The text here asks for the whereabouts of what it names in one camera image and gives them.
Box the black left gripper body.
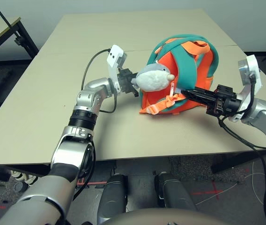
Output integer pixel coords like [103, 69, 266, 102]
[118, 67, 138, 96]

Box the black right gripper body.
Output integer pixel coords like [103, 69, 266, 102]
[206, 84, 242, 117]

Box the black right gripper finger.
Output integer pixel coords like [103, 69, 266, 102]
[193, 88, 218, 97]
[181, 90, 215, 107]

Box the grey plush fish keychain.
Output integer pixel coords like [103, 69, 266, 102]
[130, 62, 175, 91]

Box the teal and orange backpack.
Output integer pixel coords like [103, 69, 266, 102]
[139, 34, 219, 115]

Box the grey right robot leg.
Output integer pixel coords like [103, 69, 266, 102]
[153, 171, 197, 211]

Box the grey robot leg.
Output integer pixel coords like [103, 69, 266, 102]
[153, 171, 197, 211]
[96, 173, 128, 225]

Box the grey left robot leg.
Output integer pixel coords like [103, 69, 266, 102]
[96, 173, 128, 225]

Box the beige robot torso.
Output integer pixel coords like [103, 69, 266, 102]
[104, 208, 220, 225]

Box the thin black pole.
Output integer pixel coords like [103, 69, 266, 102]
[0, 0, 22, 45]

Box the grey round floor disc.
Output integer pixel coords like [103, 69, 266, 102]
[15, 181, 28, 192]

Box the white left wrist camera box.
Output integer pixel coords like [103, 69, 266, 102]
[106, 44, 128, 96]

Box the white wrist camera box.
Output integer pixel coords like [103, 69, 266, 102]
[106, 44, 128, 96]
[228, 55, 264, 122]

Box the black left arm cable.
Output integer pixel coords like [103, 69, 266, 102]
[81, 48, 118, 113]

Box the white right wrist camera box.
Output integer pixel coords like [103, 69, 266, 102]
[228, 55, 264, 122]

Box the black table frame beam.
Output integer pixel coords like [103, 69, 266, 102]
[5, 165, 54, 178]
[210, 150, 266, 174]

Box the thin white floor cable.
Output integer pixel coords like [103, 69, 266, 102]
[195, 161, 266, 207]

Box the side table with black frame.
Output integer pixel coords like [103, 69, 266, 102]
[0, 16, 40, 62]

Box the white ribbed hose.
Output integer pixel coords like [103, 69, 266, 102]
[10, 170, 39, 186]

